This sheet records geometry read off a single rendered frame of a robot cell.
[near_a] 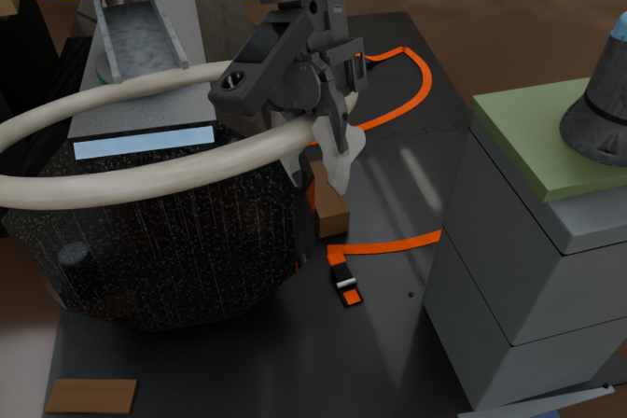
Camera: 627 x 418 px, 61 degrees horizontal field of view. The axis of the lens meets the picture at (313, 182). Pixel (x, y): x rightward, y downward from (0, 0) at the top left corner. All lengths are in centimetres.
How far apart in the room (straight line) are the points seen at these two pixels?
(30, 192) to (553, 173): 92
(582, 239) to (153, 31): 91
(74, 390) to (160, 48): 116
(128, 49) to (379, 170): 146
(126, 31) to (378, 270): 124
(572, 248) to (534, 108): 34
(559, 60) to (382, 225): 162
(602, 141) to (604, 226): 17
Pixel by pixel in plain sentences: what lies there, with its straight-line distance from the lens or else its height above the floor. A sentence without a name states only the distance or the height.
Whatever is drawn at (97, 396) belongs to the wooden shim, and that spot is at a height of 3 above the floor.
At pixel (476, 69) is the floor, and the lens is 305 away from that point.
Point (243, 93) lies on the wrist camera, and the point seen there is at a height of 135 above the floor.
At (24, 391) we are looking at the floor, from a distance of 196.
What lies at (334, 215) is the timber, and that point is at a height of 13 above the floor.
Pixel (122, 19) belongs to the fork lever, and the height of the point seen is 108.
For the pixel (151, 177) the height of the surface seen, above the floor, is 129.
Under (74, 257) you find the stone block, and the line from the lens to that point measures 150.
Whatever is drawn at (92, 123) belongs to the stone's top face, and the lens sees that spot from 134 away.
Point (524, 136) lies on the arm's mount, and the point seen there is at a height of 88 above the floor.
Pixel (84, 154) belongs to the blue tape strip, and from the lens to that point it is 131.
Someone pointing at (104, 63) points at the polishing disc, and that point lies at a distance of 144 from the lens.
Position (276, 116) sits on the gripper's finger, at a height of 127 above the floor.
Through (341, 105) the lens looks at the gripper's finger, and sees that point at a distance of 50.
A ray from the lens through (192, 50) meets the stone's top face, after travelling 154.
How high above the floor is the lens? 161
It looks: 46 degrees down
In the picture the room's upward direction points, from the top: straight up
